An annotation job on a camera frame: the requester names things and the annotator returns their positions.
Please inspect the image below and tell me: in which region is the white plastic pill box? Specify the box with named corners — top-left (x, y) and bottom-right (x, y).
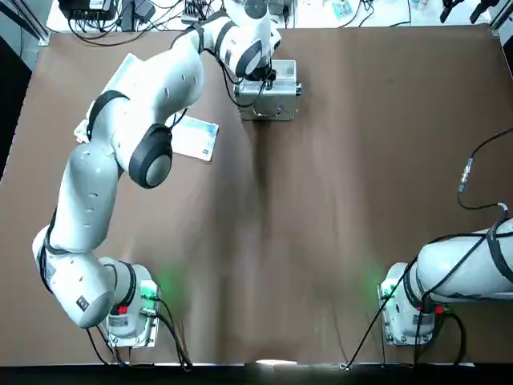
top-left (73, 118), bottom-right (92, 144)

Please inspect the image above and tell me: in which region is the aluminium frame post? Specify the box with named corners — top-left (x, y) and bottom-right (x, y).
top-left (488, 0), bottom-right (513, 39)
top-left (15, 0), bottom-right (52, 45)

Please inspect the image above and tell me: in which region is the black right arm base cable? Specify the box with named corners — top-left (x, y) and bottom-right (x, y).
top-left (412, 310), bottom-right (468, 368)

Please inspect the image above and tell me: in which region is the blue white face mask packet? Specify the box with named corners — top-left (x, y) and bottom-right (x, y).
top-left (172, 115), bottom-right (220, 163)
top-left (114, 54), bottom-right (141, 87)

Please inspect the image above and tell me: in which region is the dark usb hub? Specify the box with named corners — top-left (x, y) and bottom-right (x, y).
top-left (180, 0), bottom-right (225, 26)

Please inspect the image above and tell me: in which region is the black plug adapter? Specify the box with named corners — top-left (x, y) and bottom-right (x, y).
top-left (135, 0), bottom-right (156, 19)

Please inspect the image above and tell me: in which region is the black left arm base cable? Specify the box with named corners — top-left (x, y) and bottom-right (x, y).
top-left (86, 296), bottom-right (193, 370)

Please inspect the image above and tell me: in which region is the teal white packet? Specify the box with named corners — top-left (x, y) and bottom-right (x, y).
top-left (331, 0), bottom-right (356, 19)

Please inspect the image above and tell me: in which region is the black arm base cable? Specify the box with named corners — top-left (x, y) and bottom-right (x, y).
top-left (412, 310), bottom-right (468, 368)
top-left (86, 296), bottom-right (193, 370)

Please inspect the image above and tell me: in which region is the white plastic partition tray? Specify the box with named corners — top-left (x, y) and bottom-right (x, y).
top-left (240, 59), bottom-right (300, 83)

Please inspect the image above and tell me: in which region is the thin black cable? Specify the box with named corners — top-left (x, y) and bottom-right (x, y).
top-left (67, 18), bottom-right (161, 41)

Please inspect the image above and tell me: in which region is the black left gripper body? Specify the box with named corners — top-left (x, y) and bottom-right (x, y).
top-left (244, 66), bottom-right (278, 83)

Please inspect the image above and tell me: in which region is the black network switch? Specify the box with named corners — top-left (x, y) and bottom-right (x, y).
top-left (59, 0), bottom-right (118, 21)

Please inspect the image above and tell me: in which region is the silver aluminium first-aid case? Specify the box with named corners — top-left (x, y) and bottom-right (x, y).
top-left (233, 59), bottom-right (304, 122)

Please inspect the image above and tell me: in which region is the grey flat box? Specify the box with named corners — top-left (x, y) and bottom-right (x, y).
top-left (119, 0), bottom-right (135, 31)

